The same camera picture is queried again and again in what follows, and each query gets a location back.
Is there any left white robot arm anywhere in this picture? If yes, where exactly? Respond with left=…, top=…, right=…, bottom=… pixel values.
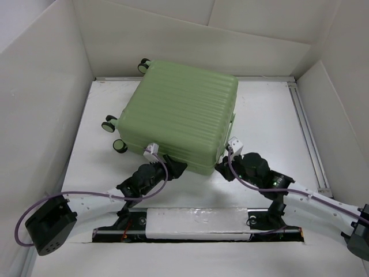
left=25, top=155, right=187, bottom=256

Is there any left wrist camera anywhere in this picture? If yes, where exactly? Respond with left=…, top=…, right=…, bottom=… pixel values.
left=143, top=143, right=159, bottom=163

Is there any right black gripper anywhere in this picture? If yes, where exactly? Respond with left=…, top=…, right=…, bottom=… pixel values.
left=214, top=150, right=261, bottom=188

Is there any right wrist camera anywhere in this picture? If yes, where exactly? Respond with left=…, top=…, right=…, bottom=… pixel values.
left=227, top=137, right=243, bottom=160

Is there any black metal base rail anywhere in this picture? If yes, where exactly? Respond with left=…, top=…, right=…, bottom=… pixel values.
left=92, top=208, right=304, bottom=243

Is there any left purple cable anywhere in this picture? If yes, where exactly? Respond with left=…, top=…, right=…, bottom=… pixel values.
left=14, top=147, right=170, bottom=246

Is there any purple cable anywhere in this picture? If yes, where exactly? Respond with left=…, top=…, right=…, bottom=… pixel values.
left=14, top=147, right=170, bottom=246
left=227, top=147, right=369, bottom=223

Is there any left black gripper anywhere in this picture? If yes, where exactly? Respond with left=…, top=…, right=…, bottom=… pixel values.
left=140, top=154, right=185, bottom=195

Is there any green suitcase blue lining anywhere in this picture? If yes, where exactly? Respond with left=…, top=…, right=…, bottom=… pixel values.
left=101, top=58, right=239, bottom=175

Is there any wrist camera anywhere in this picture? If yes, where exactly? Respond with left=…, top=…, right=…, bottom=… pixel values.
left=227, top=137, right=243, bottom=160
left=143, top=143, right=159, bottom=163

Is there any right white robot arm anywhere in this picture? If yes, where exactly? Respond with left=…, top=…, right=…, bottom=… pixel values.
left=215, top=152, right=368, bottom=260

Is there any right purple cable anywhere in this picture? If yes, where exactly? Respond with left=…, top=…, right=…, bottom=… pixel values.
left=227, top=147, right=369, bottom=223

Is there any white foam base cover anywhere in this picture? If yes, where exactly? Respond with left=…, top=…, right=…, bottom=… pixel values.
left=145, top=208, right=251, bottom=241

